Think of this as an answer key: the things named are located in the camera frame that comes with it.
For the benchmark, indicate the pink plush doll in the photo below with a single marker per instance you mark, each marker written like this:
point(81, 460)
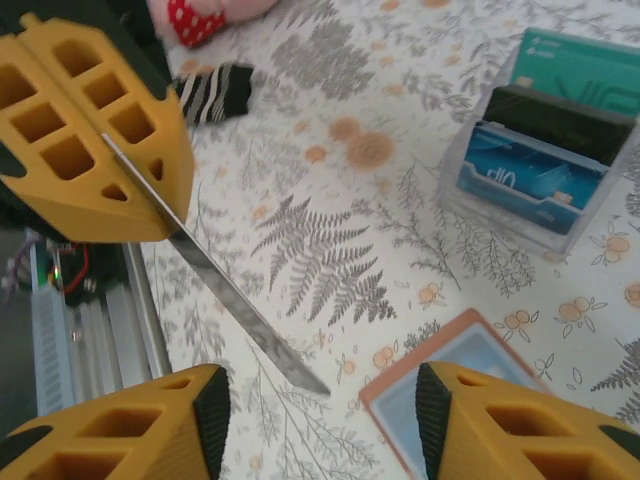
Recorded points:
point(195, 22)

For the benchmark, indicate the blue credit card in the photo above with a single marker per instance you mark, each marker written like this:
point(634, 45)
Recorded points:
point(500, 205)
point(550, 155)

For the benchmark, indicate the floral table cloth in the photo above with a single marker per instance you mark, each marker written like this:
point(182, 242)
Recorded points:
point(325, 150)

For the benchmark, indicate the black credit card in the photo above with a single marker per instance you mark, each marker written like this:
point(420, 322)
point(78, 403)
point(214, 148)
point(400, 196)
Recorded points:
point(550, 130)

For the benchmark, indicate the teal credit card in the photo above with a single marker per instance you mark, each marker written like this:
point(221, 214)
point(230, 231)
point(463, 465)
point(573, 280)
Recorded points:
point(575, 80)
point(575, 46)

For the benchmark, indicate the aluminium extrusion frame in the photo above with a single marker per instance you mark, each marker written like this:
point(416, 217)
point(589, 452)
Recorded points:
point(135, 320)

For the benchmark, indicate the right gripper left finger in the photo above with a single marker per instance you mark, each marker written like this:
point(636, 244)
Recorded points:
point(125, 435)

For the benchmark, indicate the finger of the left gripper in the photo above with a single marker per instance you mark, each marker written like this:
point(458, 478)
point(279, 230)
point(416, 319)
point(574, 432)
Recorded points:
point(55, 165)
point(125, 110)

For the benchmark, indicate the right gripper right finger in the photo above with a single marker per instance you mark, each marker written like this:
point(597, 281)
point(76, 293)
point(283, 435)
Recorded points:
point(500, 435)

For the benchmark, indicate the black white striped sock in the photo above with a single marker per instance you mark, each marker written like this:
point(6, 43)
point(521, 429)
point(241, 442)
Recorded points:
point(215, 97)

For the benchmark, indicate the thin metal blade card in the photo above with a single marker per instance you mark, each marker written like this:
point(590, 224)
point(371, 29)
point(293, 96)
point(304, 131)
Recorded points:
point(225, 295)

